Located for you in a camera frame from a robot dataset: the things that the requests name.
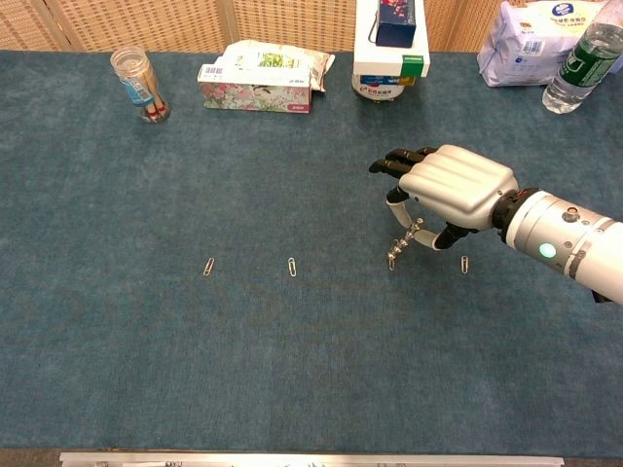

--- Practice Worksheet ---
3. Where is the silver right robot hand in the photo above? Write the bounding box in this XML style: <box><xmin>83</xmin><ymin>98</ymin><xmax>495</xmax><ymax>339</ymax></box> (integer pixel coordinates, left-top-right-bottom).
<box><xmin>368</xmin><ymin>144</ymin><xmax>520</xmax><ymax>252</ymax></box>

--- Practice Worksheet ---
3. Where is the silver magnetic bead rod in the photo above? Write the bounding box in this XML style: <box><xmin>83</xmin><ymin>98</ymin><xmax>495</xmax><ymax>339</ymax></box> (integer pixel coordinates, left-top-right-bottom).
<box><xmin>386</xmin><ymin>218</ymin><xmax>424</xmax><ymax>260</ymax></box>

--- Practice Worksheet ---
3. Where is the white can blue label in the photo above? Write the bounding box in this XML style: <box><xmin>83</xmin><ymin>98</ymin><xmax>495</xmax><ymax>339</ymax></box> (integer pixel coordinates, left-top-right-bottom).
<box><xmin>350</xmin><ymin>74</ymin><xmax>415</xmax><ymax>103</ymax></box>

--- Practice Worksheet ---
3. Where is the white box green label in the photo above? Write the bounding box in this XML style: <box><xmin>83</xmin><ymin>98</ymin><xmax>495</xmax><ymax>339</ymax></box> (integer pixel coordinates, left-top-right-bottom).
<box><xmin>352</xmin><ymin>0</ymin><xmax>432</xmax><ymax>79</ymax></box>

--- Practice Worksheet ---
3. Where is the white bag blue print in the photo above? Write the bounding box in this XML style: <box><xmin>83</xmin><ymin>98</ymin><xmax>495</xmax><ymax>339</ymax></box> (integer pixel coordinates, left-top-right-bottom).
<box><xmin>476</xmin><ymin>0</ymin><xmax>609</xmax><ymax>89</ymax></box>

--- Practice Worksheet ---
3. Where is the clear water bottle green label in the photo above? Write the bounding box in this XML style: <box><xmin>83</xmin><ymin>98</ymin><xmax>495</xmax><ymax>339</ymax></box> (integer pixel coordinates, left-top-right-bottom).
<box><xmin>541</xmin><ymin>0</ymin><xmax>623</xmax><ymax>115</ymax></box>

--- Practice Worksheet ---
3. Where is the dark blue small box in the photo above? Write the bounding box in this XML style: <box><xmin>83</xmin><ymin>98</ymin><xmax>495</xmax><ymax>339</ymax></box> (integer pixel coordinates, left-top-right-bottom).
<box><xmin>374</xmin><ymin>0</ymin><xmax>421</xmax><ymax>49</ymax></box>

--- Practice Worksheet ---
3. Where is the teal felt table mat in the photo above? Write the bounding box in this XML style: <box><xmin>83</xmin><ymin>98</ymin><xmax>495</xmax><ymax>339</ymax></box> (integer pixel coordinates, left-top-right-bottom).
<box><xmin>0</xmin><ymin>50</ymin><xmax>623</xmax><ymax>459</ymax></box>

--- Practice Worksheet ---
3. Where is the white wet wipes pack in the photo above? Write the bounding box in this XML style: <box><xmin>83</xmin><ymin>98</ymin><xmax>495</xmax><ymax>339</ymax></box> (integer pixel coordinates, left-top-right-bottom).
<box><xmin>222</xmin><ymin>40</ymin><xmax>337</xmax><ymax>93</ymax></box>

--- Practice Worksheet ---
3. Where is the floral tissue box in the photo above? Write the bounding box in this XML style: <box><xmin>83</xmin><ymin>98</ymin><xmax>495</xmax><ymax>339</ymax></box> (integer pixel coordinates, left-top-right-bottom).
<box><xmin>197</xmin><ymin>55</ymin><xmax>313</xmax><ymax>115</ymax></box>

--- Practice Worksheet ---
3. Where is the clear plastic jar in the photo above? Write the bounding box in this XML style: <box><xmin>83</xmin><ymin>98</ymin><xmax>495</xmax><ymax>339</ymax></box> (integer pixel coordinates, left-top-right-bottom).
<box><xmin>109</xmin><ymin>46</ymin><xmax>171</xmax><ymax>125</ymax></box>

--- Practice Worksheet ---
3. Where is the wicker folding screen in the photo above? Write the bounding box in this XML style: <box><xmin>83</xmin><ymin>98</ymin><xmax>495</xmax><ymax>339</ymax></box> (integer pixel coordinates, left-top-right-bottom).
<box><xmin>0</xmin><ymin>0</ymin><xmax>623</xmax><ymax>54</ymax></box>

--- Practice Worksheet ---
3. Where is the aluminium rail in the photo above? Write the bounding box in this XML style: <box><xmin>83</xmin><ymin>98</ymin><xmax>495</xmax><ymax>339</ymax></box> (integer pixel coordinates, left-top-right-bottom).
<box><xmin>58</xmin><ymin>450</ymin><xmax>566</xmax><ymax>467</ymax></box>

